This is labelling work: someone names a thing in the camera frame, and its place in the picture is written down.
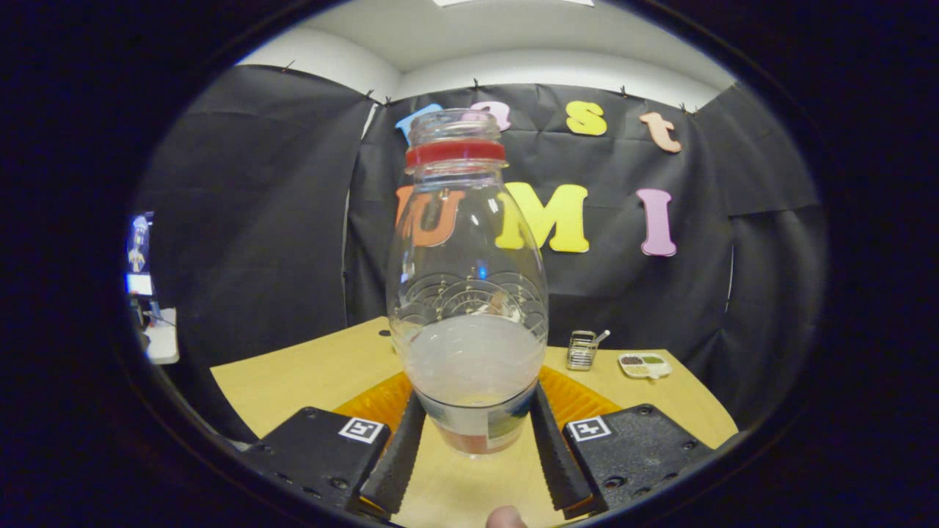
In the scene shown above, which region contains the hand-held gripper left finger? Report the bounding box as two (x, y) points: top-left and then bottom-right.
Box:
(246, 370), (427, 518)

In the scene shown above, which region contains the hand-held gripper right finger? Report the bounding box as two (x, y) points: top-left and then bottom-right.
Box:
(530, 365), (717, 518)

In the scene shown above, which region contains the clear plastic juice bottle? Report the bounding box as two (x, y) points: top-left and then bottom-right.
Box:
(386, 109), (549, 457)

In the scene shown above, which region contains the wooden table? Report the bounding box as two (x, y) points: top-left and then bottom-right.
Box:
(211, 315), (739, 527)

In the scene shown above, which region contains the white divided snack tray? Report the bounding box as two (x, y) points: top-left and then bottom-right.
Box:
(618, 353), (673, 381)

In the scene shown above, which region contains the white side desk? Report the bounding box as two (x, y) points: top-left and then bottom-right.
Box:
(143, 308), (180, 366)

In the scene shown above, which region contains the lit computer screen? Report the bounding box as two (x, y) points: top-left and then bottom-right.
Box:
(126, 212), (156, 298)

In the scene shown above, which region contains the large ceiling light panel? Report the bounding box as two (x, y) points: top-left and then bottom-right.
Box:
(433, 0), (595, 8)

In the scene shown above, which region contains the small metal wire basket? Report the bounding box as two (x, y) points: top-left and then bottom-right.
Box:
(566, 329), (611, 372)

